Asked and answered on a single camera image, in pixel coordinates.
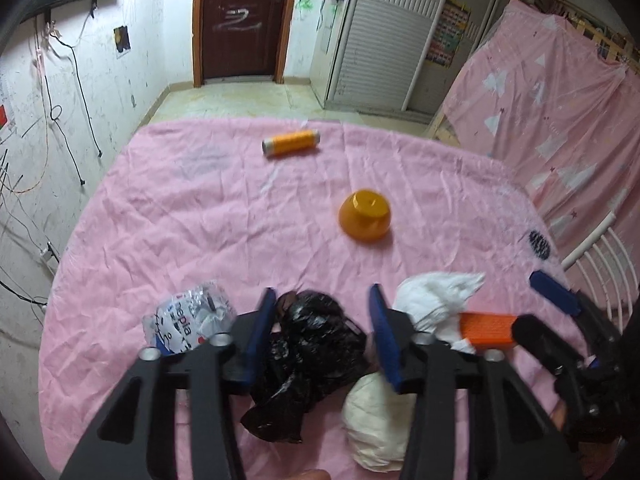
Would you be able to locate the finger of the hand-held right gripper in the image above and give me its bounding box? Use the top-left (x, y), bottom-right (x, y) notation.
top-left (529, 270), bottom-right (621, 343)
top-left (511, 314), bottom-right (583, 376)

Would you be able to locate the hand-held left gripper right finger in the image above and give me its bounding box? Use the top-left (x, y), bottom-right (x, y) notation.
top-left (367, 283), bottom-right (588, 480)

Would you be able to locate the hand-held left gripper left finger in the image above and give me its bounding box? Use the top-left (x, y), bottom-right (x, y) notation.
top-left (60, 287), bottom-right (278, 480)

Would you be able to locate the long orange box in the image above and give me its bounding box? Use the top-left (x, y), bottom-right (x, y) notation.
top-left (459, 311), bottom-right (518, 350)

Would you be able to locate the black plastic bag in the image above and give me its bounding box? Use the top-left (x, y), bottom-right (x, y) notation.
top-left (240, 290), bottom-right (368, 445)

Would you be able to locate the orange plastic bowl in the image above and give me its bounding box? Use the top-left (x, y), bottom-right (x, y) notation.
top-left (338, 188), bottom-right (392, 246)

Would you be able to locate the orange tube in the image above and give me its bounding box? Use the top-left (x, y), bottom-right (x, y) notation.
top-left (261, 129), bottom-right (320, 159)

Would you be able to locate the person's right hand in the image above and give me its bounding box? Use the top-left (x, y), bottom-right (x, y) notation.
top-left (549, 402), bottom-right (571, 430)

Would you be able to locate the white tissue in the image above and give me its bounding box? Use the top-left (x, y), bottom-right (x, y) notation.
top-left (392, 271), bottom-right (487, 353)

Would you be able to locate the printed clear plastic wrapper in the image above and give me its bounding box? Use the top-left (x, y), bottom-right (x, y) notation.
top-left (142, 282), bottom-right (236, 358)

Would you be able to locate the cream paper ball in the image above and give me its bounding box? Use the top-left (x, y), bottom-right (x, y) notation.
top-left (341, 372), bottom-right (418, 471)

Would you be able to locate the pink bed sheet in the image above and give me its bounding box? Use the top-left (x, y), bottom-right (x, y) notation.
top-left (37, 116), bottom-right (576, 480)

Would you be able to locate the pink printed curtain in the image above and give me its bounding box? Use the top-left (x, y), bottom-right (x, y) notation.
top-left (442, 0), bottom-right (640, 261)

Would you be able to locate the colourful grid poster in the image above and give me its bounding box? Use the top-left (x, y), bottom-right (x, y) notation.
top-left (427, 0), bottom-right (472, 68)

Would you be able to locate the white slatted wardrobe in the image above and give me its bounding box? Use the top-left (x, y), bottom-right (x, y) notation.
top-left (309, 0), bottom-right (506, 123)

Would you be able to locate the dark brown door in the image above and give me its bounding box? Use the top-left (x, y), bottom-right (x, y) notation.
top-left (192, 0), bottom-right (303, 87)

